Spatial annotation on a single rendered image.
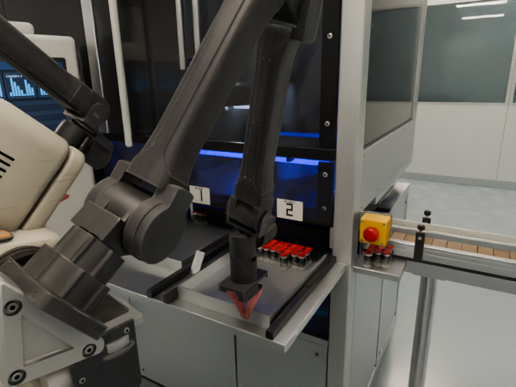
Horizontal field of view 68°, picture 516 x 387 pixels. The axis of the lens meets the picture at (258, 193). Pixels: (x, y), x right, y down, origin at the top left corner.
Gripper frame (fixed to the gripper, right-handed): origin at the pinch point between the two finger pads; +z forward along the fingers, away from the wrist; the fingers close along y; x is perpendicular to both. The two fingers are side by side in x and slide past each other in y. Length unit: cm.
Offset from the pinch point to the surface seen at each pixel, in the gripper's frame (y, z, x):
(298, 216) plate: 37.5, -10.4, 4.1
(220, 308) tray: 0.8, 1.0, 7.2
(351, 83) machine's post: 37, -48, -10
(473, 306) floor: 188, 89, -50
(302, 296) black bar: 13.5, 0.3, -7.9
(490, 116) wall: 498, -2, -48
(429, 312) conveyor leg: 53, 20, -33
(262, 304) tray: 8.2, 2.1, 0.1
